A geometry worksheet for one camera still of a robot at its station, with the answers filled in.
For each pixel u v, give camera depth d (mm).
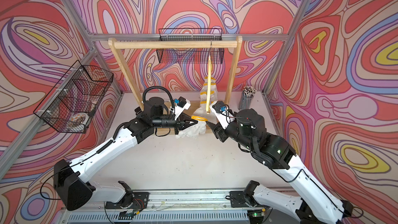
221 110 458
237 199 727
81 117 720
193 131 719
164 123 595
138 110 1048
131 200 717
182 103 576
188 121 649
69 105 756
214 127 502
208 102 541
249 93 955
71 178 388
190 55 1015
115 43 603
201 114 768
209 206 728
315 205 368
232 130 500
